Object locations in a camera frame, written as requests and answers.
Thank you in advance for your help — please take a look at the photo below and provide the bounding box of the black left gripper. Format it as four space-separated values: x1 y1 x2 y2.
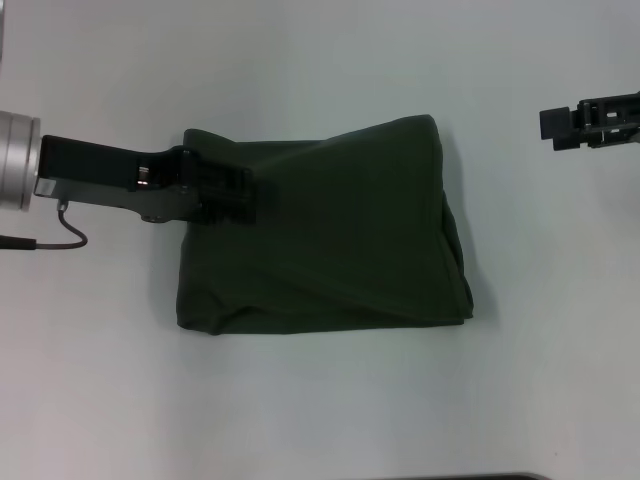
35 134 259 226

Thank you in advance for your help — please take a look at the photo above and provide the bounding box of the dark green printed t-shirt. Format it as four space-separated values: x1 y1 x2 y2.
174 113 475 337

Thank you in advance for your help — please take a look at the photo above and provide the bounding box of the left gripper cable connector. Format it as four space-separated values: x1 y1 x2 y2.
0 199 90 252

